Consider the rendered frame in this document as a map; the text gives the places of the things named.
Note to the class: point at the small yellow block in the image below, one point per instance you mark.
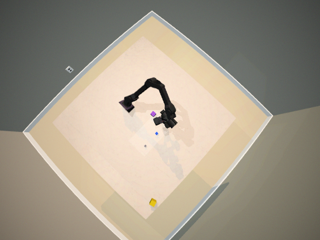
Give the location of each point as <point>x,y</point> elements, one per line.
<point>152,202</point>

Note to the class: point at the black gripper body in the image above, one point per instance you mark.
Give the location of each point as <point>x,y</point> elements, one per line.
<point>158,121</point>

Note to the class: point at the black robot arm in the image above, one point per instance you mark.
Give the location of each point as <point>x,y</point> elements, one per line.
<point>170,109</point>

